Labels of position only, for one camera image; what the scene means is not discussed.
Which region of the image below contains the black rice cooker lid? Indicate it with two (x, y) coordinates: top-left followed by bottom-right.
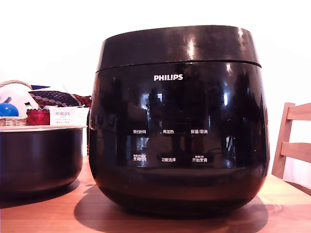
(95, 25), (262, 73)

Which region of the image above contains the black Philips rice cooker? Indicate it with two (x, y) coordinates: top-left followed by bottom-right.
(87, 59), (271, 217)

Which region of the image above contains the white Porlex box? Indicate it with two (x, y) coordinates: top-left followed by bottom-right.
(49, 107), (90, 157)

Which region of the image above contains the dotted dark patterned cloth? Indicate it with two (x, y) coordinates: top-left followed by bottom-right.
(28, 90), (93, 108)

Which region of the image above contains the red glass jar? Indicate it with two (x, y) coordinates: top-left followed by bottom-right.
(26, 109), (51, 126)

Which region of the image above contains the black inner cooking pot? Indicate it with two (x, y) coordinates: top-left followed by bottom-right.
(0, 125), (88, 196)

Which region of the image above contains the wooden chair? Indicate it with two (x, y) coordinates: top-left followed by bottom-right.
(271, 102), (311, 190)

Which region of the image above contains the white cloth bag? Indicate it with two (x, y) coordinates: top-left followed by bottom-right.
(0, 83), (40, 117)

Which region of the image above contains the woven wicker basket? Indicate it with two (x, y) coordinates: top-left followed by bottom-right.
(0, 80), (41, 127)

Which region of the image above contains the blue ball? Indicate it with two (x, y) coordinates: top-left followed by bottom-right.
(0, 102), (20, 117)

